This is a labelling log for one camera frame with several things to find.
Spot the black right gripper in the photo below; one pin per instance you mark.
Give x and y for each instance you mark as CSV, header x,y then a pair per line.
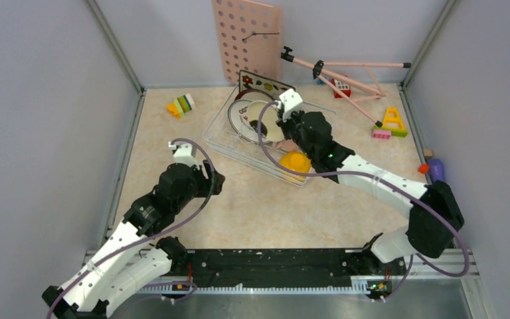
x,y
284,125

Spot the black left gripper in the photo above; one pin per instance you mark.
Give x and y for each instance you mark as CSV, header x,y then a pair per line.
x,y
213,185

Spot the pink mug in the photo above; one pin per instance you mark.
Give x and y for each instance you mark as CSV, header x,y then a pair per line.
x,y
286,146

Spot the cream small leaf plate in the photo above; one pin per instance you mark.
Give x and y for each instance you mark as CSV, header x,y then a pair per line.
x,y
270,130

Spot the yellow bowl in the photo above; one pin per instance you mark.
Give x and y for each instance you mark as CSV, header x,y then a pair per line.
x,y
295,161

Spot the square floral plate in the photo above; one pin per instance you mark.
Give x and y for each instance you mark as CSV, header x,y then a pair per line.
x,y
249,80

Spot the red rimmed white plate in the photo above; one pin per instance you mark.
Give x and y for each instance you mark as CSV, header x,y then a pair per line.
x,y
253,94

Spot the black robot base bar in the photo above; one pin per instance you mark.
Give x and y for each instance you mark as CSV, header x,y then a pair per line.
x,y
350,262

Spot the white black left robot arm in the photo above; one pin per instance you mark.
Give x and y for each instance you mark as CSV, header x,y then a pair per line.
x,y
140,249

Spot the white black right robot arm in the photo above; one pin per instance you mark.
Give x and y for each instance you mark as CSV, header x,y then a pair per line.
x,y
431,210

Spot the red toy block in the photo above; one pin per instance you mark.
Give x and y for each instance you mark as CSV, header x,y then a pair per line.
x,y
344,88

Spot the pink tripod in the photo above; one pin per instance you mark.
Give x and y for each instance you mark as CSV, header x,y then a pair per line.
x,y
319,70

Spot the yellow green pink toy blocks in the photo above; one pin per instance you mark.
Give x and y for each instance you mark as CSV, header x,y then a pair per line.
x,y
392,126

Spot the pink pegboard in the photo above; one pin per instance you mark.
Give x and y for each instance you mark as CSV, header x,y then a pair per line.
x,y
250,38

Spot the orange small cube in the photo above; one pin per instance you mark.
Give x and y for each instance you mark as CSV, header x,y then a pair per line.
x,y
423,168

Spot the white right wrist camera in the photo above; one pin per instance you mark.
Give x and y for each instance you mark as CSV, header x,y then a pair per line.
x,y
288,102

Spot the white wire dish rack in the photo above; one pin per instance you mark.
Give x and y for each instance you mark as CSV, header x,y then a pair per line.
x,y
220,136

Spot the purple handle tool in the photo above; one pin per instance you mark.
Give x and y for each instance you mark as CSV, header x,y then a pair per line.
x,y
436,170

